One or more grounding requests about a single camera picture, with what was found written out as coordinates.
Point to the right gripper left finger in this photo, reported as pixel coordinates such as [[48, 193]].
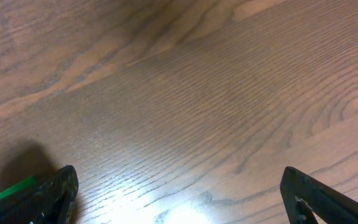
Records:
[[49, 201]]

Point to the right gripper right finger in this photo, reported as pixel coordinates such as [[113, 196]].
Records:
[[305, 197]]

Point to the green lid glass jar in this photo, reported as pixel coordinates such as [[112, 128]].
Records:
[[28, 182]]

